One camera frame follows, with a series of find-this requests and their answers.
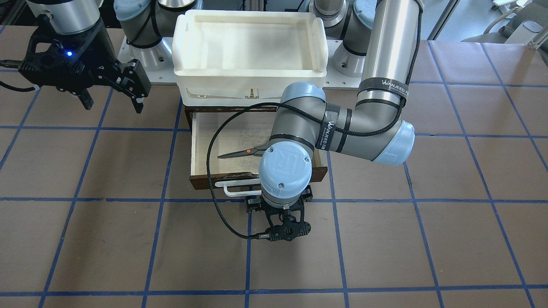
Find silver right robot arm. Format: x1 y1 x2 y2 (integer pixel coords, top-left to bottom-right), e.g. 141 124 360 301
18 0 152 113

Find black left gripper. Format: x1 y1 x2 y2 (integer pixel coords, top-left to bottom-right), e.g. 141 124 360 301
245 188 313 241

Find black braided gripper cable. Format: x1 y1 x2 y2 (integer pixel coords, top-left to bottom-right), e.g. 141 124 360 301
206 102 407 240

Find white plastic tray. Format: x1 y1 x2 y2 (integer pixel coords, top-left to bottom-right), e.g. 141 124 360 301
172 10 329 107

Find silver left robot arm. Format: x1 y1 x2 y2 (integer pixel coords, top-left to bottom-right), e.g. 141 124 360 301
246 0 423 241

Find orange grey handled scissors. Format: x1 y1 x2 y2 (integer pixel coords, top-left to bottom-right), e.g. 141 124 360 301
217 142 268 159

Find light wooden drawer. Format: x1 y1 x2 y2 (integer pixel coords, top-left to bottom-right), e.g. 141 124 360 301
189 108 328 198

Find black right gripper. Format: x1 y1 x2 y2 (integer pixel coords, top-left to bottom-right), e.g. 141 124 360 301
19 19 152 114

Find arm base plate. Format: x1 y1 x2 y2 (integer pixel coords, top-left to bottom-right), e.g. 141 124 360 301
323 40 366 90
118 37 176 85

